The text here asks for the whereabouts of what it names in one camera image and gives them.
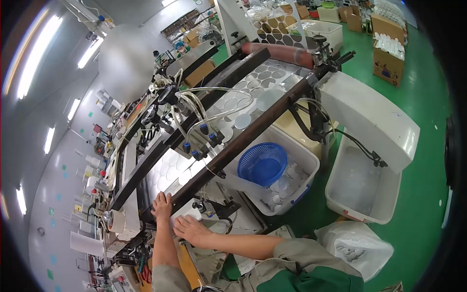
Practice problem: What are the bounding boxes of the white crate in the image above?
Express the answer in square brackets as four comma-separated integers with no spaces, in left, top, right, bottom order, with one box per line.
[288,19,343,52]

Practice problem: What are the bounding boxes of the clear film with round holes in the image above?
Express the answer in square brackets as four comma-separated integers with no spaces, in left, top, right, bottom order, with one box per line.
[146,58,311,198]

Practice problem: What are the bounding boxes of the cardboard box of white cups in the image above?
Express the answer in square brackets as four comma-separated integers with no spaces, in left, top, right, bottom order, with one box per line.
[372,33,406,87]

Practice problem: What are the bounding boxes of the person's right fingers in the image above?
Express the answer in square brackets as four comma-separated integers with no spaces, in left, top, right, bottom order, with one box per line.
[171,215,196,239]

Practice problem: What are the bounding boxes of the person's left fingers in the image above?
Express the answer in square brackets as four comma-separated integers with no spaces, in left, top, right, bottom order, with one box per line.
[151,191,173,206]

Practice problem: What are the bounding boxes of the beige plastic bin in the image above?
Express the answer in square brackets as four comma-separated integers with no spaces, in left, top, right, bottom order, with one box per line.
[274,109,339,158]

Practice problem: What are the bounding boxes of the white sheet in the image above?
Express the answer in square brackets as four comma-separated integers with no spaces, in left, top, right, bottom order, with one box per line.
[170,201,205,238]

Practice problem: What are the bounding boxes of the black cable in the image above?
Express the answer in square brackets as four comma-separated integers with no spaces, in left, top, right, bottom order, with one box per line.
[335,128,388,168]

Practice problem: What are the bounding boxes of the person's left hand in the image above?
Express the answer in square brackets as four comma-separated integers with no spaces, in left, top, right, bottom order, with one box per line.
[151,191,174,223]

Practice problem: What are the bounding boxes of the flat cardboard box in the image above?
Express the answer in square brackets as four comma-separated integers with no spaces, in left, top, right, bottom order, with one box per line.
[182,59,217,88]

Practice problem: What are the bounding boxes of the person's body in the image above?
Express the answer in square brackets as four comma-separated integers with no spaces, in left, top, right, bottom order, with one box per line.
[151,237,365,292]

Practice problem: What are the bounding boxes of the plain cardboard box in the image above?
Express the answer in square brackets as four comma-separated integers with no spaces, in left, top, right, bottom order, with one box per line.
[370,13,406,44]

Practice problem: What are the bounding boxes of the pile of clear round discs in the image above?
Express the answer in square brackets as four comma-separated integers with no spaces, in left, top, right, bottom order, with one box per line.
[268,155,311,213]

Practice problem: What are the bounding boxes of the bundle of clear tubes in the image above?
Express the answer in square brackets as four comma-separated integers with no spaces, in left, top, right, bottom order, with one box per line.
[171,87,255,146]

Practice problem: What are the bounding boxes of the red-brown roller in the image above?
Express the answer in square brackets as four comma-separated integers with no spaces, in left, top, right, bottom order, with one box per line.
[242,41,316,70]

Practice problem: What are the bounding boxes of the black frame punching machine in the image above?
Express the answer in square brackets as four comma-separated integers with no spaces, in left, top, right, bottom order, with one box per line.
[106,36,356,241]

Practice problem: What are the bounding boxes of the white machine housing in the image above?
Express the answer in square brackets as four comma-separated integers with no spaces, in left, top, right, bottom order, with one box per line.
[314,71,421,174]

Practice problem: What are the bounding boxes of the white tape roll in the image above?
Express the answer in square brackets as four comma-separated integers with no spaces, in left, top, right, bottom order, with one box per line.
[107,210,127,234]

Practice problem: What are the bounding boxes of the empty white plastic bin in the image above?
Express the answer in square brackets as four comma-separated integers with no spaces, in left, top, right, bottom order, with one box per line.
[325,128,403,225]

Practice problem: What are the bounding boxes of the white plastic bin blue handle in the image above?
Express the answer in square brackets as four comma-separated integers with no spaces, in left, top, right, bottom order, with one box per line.
[223,126,320,217]

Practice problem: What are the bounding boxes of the person's right hand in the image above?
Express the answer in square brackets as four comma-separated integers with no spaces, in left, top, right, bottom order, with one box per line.
[171,215,214,249]

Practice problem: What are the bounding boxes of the white panel with round holes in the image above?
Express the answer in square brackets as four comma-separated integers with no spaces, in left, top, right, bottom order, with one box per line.
[251,7,308,50]

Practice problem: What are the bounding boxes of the white plastic bag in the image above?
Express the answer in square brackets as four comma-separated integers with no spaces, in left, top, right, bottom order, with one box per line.
[314,221,395,282]

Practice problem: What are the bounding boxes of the blue plastic basket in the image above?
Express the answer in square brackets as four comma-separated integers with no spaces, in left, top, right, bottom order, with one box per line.
[237,142,288,187]

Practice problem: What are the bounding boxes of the cluttered workbench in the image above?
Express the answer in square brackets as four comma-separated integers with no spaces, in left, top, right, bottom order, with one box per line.
[69,88,154,292]

